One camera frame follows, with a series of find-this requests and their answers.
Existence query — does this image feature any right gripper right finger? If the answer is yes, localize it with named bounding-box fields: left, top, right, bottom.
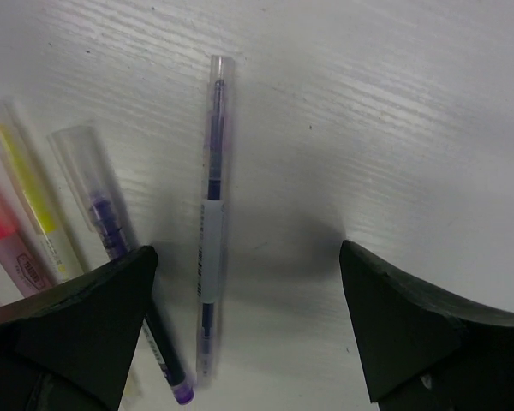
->
left=339, top=240, right=514, bottom=410

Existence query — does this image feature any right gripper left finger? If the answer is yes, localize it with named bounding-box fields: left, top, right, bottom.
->
left=0, top=246, right=158, bottom=410

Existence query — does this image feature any purple pen white label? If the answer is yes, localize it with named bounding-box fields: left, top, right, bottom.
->
left=196, top=55, right=235, bottom=387

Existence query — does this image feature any pink highlighter pen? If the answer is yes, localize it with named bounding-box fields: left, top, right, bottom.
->
left=0, top=193, right=56, bottom=297

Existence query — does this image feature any dark purple gel pen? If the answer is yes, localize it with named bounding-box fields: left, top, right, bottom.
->
left=48, top=124, right=194, bottom=405

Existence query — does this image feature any yellow highlighter pen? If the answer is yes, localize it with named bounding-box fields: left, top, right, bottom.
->
left=0, top=100, right=84, bottom=283

